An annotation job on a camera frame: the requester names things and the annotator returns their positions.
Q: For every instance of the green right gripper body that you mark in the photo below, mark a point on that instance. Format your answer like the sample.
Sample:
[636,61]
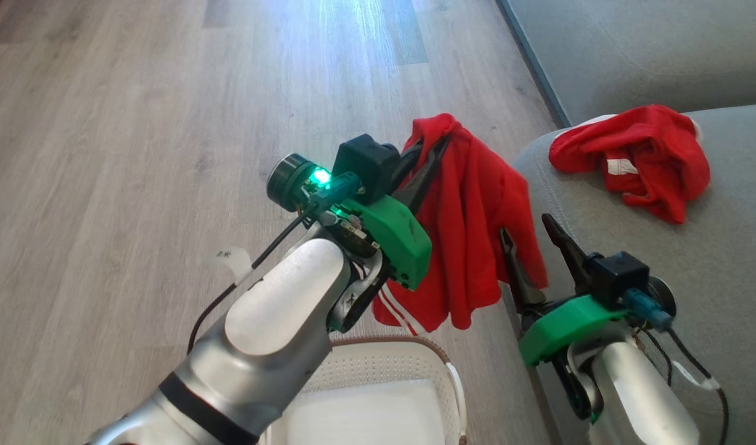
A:
[560,327]

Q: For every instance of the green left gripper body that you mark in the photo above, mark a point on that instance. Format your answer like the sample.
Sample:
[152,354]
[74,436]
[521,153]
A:
[393,238]

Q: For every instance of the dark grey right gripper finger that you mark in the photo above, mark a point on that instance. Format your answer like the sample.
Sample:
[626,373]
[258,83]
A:
[566,250]
[521,275]

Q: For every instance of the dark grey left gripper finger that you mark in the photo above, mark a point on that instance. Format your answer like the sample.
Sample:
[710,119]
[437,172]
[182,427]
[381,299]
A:
[408,154]
[428,176]

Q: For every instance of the red garment with white stripes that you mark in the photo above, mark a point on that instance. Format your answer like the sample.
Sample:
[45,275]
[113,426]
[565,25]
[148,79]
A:
[470,235]

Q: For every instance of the red garment with white patch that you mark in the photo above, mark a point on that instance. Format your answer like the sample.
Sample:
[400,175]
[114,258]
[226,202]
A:
[643,154]

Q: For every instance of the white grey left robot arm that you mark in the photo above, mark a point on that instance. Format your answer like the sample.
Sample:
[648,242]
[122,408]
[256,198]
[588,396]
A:
[272,315]

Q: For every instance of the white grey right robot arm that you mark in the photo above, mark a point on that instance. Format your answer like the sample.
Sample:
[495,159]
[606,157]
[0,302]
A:
[646,402]

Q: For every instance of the grey and yellow sofa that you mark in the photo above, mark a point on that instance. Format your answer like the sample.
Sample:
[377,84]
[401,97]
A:
[711,266]

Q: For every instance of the white laundry basket brown rim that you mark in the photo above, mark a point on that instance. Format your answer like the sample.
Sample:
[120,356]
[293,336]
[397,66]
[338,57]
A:
[378,358]

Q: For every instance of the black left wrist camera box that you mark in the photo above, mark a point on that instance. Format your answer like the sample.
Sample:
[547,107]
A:
[365,164]

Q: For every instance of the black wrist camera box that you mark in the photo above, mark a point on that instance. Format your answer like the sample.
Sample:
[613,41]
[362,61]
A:
[365,164]
[619,278]

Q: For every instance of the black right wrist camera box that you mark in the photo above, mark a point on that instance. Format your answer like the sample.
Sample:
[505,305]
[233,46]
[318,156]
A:
[619,278]

